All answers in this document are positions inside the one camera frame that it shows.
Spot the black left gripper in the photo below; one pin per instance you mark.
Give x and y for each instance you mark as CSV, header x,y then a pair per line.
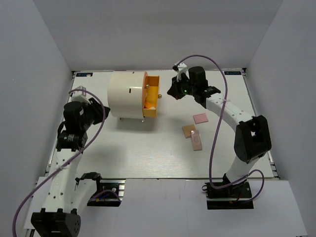
x,y
96,106

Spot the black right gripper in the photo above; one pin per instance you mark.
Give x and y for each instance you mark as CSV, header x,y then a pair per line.
x,y
174,90

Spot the yellow drawer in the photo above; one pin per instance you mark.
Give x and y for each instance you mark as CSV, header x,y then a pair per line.
x,y
150,81

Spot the yellow sunscreen tube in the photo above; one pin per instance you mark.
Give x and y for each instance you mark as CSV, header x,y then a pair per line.
x,y
154,90

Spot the white cylindrical drawer organizer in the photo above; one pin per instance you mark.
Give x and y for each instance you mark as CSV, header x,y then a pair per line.
x,y
126,94

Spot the white egg-shaped bottle brown cap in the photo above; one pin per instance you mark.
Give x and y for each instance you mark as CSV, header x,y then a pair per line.
x,y
150,102

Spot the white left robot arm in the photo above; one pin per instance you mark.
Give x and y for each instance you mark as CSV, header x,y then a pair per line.
x,y
67,196

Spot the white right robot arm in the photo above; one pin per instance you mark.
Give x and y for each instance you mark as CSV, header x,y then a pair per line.
x,y
252,136

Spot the pink square compact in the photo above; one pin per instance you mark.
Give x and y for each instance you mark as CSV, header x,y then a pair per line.
x,y
200,118

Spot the beige square compact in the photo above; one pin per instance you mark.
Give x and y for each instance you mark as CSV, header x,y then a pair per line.
x,y
188,129

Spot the pale pink rectangular palette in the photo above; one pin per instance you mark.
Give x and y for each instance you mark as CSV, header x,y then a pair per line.
x,y
196,140

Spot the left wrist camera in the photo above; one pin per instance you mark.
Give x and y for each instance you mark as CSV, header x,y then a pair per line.
x,y
79,95

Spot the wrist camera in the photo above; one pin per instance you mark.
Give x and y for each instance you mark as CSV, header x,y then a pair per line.
x,y
180,68
79,95

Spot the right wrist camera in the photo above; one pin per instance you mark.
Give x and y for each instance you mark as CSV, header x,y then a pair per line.
x,y
180,68

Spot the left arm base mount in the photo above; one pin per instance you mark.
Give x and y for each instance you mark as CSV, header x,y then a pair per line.
x,y
109,193

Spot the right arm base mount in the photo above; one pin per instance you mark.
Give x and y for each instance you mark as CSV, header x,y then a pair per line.
x,y
230,198

